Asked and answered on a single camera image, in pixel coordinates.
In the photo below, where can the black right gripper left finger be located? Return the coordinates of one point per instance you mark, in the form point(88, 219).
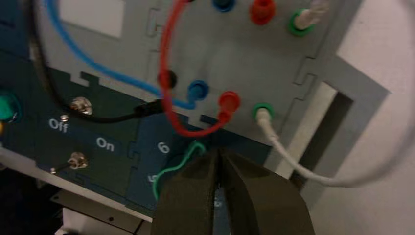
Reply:
point(184, 204)

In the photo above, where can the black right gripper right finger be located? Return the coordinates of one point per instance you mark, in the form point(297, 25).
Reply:
point(259, 204)

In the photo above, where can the green banana socket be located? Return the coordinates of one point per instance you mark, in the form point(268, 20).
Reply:
point(293, 29)
point(267, 108)

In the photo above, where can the red banana socket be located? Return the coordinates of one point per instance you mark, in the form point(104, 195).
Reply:
point(262, 11)
point(229, 101)

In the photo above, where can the blue banana socket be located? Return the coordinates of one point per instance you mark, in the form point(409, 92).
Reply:
point(198, 90)
point(223, 4)

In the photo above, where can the black banana socket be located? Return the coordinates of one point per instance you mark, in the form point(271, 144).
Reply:
point(172, 78)

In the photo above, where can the blue and gray task board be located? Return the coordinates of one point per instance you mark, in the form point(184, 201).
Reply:
point(246, 65)

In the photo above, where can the yellow push button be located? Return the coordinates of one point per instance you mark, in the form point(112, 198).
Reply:
point(1, 128)

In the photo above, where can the green push button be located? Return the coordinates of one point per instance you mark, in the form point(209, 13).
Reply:
point(6, 107)

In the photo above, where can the gray metal base plate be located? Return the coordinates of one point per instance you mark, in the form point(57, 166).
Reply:
point(97, 212)

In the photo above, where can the metal toggle switch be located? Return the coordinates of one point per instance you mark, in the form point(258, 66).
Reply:
point(76, 161)
point(81, 105)

